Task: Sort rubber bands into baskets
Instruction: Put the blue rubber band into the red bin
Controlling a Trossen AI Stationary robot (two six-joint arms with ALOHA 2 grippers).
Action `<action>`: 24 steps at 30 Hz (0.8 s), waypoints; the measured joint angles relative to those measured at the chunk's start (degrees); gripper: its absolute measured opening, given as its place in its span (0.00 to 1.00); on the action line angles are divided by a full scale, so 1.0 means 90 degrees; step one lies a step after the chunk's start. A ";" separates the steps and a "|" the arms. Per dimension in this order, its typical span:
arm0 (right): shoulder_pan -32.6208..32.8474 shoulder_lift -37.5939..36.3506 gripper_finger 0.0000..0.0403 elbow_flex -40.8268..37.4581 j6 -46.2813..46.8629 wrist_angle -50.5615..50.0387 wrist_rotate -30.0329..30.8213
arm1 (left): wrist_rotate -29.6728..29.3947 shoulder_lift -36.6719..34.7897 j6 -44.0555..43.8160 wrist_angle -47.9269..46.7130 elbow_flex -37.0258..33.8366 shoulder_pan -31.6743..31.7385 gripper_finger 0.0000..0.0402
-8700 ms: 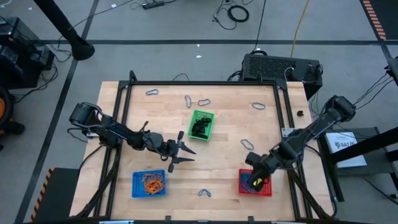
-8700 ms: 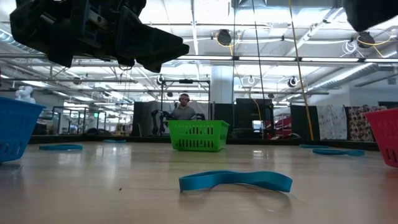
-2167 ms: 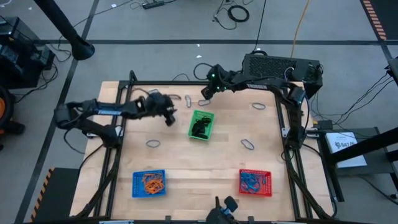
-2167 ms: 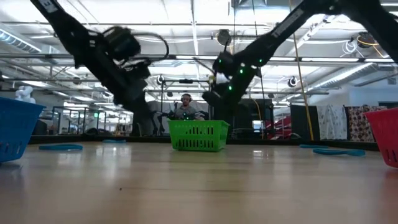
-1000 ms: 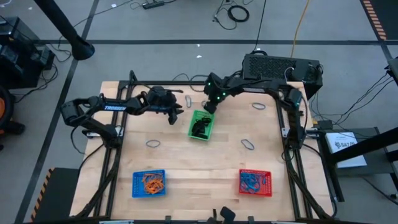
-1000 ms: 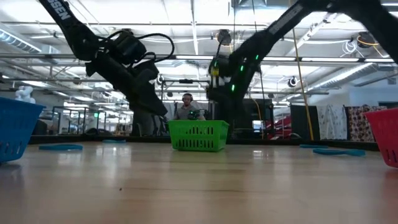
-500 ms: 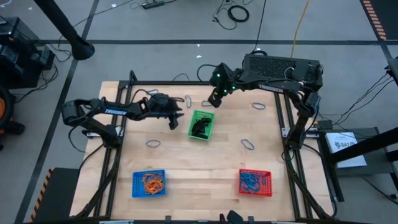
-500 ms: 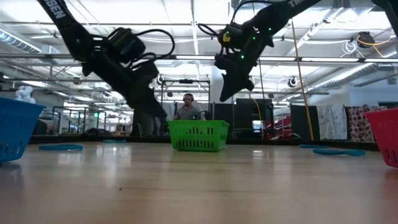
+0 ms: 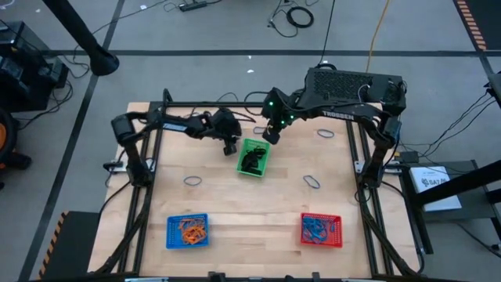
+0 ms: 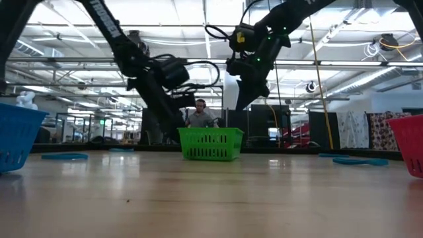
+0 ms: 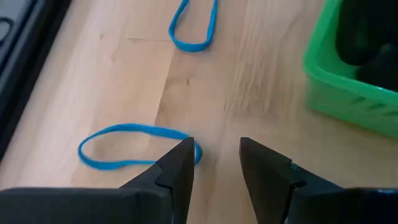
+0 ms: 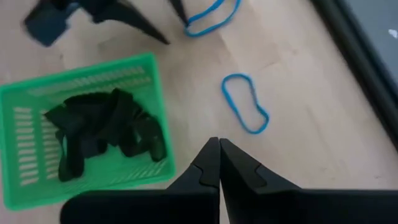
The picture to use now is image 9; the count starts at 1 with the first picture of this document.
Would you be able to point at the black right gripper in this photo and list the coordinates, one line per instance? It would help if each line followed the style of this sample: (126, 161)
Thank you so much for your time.
(280, 111)

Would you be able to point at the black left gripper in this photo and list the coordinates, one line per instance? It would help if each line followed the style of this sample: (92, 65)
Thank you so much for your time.
(227, 125)

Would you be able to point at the green plastic basket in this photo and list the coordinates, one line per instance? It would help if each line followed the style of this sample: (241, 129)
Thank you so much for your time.
(240, 156)

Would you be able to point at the black rubber band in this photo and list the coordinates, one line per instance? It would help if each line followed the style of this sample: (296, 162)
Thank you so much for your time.
(255, 160)
(259, 150)
(246, 161)
(253, 171)

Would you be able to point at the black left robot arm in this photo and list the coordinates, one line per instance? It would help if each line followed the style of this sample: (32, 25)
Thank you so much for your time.
(176, 125)

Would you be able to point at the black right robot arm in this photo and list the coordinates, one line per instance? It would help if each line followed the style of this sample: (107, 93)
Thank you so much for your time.
(344, 113)

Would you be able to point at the black perforated computer case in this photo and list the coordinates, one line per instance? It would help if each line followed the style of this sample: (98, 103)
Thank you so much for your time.
(336, 84)

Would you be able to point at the blue plastic basket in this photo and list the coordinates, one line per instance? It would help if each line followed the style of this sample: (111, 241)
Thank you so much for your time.
(172, 235)

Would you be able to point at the black power strip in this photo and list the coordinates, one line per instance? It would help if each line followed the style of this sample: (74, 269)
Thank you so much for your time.
(192, 6)

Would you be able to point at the black power adapter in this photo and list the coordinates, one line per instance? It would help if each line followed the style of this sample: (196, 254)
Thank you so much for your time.
(409, 156)

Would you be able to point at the black round standing pole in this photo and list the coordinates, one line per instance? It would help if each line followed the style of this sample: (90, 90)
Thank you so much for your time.
(103, 62)

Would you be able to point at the red plastic basket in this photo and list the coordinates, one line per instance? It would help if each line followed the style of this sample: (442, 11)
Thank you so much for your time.
(338, 241)

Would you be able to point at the silver aluminium extrusion bar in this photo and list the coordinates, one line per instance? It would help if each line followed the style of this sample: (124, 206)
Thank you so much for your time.
(146, 279)
(358, 280)

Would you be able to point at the white printed sign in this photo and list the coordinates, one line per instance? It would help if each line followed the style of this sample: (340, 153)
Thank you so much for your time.
(442, 196)

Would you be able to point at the black hazard-striped floor mat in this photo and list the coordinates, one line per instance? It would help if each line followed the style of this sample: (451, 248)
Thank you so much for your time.
(489, 23)
(74, 246)

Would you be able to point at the black side stand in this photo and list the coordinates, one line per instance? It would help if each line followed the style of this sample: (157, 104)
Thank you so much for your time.
(469, 196)

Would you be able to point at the black equipment cart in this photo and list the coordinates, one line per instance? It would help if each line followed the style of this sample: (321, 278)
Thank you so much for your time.
(23, 70)

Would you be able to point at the orange black wheeled machine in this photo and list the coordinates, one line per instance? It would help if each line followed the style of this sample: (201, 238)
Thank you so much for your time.
(6, 137)

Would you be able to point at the black aluminium table frame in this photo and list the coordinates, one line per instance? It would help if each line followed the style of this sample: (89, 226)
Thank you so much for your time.
(188, 104)

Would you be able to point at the silver mounting bracket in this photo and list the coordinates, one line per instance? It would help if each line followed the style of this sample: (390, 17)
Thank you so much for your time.
(115, 166)
(359, 167)

